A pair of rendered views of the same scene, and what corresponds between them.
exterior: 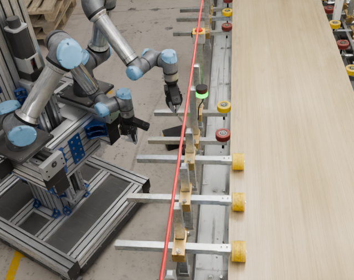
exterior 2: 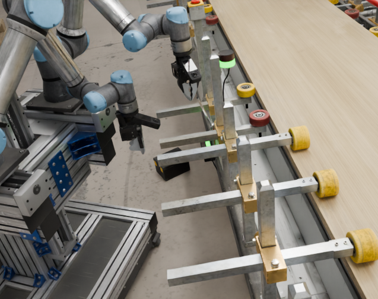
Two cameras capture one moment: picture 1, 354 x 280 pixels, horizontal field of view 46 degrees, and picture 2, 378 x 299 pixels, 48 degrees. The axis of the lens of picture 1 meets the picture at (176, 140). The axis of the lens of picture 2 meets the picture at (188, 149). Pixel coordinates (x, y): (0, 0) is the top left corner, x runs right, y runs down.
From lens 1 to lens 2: 71 cm
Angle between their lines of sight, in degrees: 11
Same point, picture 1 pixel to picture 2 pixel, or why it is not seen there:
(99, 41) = (73, 20)
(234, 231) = (336, 223)
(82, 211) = (75, 270)
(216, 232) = (285, 245)
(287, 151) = (352, 118)
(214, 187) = not seen: hidden behind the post
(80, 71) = (57, 49)
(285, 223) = not seen: outside the picture
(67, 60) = (42, 14)
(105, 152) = (86, 198)
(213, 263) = not seen: hidden behind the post
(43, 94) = (10, 73)
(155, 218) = (172, 263)
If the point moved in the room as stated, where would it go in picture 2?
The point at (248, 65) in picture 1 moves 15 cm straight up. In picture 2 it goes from (256, 47) to (254, 19)
